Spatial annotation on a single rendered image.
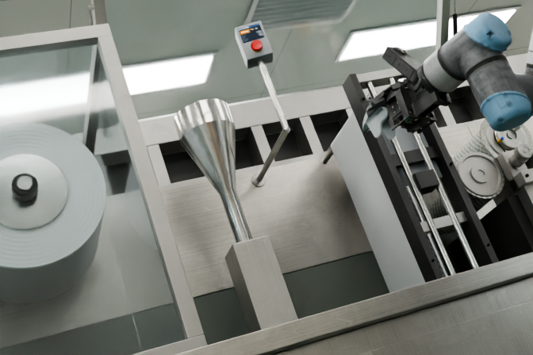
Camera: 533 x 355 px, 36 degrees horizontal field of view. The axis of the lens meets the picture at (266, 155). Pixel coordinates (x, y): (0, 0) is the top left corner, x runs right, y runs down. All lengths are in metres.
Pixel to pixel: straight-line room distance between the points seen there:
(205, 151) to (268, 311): 0.41
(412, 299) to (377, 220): 0.58
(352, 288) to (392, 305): 0.69
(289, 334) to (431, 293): 0.29
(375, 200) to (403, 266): 0.18
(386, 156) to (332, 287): 0.49
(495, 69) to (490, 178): 0.71
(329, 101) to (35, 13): 1.70
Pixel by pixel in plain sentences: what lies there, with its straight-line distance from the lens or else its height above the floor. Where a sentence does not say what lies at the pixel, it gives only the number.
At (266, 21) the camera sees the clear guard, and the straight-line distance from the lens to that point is 2.33.
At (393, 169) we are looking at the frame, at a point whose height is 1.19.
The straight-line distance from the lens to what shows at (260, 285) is 1.82.
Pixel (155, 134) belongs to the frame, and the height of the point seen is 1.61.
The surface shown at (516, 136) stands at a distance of 2.15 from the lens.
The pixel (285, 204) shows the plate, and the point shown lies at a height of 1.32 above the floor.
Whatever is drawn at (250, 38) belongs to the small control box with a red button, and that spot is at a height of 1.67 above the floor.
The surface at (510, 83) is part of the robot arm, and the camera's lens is 1.40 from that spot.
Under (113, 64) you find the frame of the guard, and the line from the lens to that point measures 1.66.
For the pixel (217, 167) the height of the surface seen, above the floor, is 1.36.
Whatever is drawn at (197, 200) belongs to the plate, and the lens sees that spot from 2.15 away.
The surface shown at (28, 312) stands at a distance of 1.45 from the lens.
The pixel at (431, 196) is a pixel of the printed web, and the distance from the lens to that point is 2.15.
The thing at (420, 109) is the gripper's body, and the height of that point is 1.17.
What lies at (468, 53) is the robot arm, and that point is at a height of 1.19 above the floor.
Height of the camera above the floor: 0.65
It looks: 22 degrees up
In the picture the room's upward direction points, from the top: 20 degrees counter-clockwise
